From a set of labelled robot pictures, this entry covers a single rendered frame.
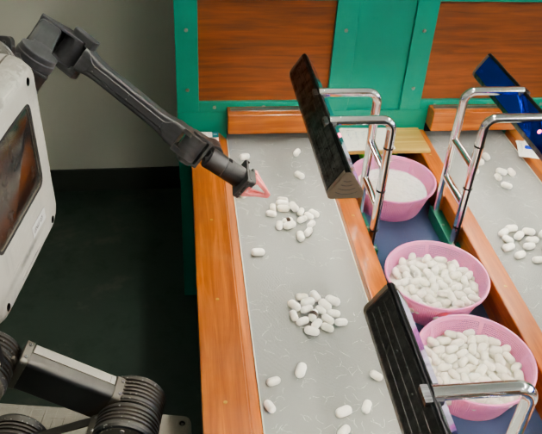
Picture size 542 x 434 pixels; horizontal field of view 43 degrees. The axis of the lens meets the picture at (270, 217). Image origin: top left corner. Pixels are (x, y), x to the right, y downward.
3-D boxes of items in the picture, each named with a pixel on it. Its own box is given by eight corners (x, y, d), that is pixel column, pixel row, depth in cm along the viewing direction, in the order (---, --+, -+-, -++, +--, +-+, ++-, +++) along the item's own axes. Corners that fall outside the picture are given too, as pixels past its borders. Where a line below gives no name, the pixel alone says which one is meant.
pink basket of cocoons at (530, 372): (427, 437, 145) (437, 410, 139) (395, 344, 166) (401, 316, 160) (545, 429, 148) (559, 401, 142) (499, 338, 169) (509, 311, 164)
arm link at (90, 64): (48, 61, 168) (71, 25, 165) (58, 61, 173) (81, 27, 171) (184, 170, 170) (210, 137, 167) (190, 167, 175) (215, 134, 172)
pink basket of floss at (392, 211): (401, 239, 199) (407, 213, 193) (328, 202, 212) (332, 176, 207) (446, 202, 216) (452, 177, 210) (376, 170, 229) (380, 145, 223)
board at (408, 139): (331, 155, 218) (331, 151, 217) (322, 131, 230) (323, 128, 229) (430, 152, 222) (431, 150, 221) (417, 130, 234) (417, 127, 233)
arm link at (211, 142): (175, 158, 170) (195, 132, 168) (171, 143, 180) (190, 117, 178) (213, 183, 175) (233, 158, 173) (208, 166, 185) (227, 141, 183)
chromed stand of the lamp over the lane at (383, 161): (309, 263, 189) (325, 120, 162) (299, 220, 204) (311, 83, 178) (376, 260, 191) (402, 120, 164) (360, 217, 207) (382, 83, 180)
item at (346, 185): (327, 200, 150) (331, 172, 146) (289, 76, 199) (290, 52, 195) (363, 198, 151) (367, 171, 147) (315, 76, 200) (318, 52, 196)
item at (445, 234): (448, 257, 194) (485, 119, 167) (426, 215, 209) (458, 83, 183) (511, 255, 196) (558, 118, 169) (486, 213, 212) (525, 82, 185)
